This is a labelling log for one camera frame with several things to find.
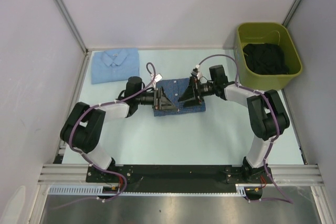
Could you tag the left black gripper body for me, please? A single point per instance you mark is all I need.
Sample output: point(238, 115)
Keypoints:
point(156, 99)

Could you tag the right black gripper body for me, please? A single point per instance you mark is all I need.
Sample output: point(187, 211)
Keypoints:
point(199, 91)

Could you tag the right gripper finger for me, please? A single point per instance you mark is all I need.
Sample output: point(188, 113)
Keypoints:
point(189, 94)
point(191, 103)

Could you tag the blue checkered long sleeve shirt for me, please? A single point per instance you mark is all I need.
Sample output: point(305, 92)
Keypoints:
point(174, 88)

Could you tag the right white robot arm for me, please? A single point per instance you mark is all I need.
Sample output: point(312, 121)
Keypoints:
point(267, 115)

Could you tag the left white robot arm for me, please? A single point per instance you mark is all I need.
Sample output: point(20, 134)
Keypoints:
point(83, 126)

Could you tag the light blue folded shirt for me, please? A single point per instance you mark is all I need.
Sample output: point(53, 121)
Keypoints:
point(114, 65)

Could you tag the black clothes in bin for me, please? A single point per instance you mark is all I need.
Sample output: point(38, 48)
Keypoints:
point(265, 59)

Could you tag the olive green plastic bin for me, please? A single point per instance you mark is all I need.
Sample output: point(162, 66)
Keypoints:
point(260, 33)

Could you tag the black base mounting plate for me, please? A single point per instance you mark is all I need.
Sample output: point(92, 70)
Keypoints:
point(181, 179)

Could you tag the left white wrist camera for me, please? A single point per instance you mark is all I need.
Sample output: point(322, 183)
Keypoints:
point(158, 78)

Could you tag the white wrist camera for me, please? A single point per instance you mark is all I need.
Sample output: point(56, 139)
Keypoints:
point(158, 78)
point(196, 73)

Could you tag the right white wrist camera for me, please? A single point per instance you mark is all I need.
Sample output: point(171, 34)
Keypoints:
point(196, 73)

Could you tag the aluminium frame rail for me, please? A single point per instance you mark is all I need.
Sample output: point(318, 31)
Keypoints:
point(63, 174)

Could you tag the white slotted cable duct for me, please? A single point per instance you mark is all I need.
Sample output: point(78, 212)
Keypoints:
point(75, 190)

